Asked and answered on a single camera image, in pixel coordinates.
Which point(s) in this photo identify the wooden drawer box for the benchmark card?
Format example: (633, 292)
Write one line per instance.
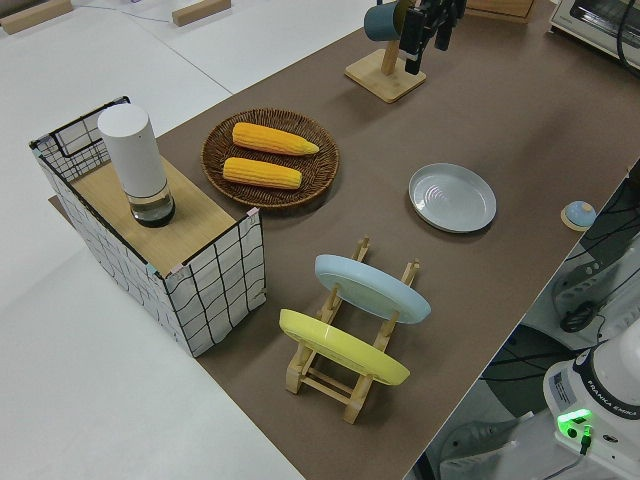
(500, 9)

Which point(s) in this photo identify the dark blue mug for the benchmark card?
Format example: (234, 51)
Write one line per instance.
(378, 22)

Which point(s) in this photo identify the light blue plate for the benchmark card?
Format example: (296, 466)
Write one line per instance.
(372, 290)

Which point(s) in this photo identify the wooden board lid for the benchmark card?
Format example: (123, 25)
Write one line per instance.
(185, 220)

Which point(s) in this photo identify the white toaster oven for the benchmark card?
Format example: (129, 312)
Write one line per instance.
(590, 25)

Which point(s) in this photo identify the brown table mat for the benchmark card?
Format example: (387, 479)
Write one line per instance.
(380, 150)

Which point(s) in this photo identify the pink binder clip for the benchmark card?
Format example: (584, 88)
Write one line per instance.
(253, 214)

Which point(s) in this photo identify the wooden block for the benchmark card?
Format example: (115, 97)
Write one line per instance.
(35, 17)
(200, 12)

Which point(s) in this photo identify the blue call bell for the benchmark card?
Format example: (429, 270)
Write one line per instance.
(579, 214)

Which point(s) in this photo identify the wooden dish rack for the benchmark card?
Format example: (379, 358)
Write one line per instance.
(325, 385)

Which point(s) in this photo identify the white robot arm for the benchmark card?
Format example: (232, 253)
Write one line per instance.
(605, 395)

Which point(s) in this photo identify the round wicker basket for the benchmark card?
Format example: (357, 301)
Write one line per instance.
(320, 175)

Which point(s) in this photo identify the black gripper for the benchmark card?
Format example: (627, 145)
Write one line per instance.
(442, 7)

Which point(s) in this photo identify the yellow corn cob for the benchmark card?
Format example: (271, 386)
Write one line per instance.
(260, 173)
(272, 138)

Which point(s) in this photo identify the white cylindrical grinder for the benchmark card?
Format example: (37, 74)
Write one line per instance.
(135, 155)

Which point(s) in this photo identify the yellow plate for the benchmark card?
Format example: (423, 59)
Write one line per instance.
(340, 347)

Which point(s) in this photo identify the wooden mug tree stand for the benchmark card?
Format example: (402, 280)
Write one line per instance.
(385, 80)

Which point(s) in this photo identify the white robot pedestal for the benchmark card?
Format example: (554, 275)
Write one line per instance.
(500, 450)

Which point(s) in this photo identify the gray round plate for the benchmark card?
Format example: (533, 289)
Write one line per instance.
(452, 197)

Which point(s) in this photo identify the white power strip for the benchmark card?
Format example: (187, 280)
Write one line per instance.
(580, 285)

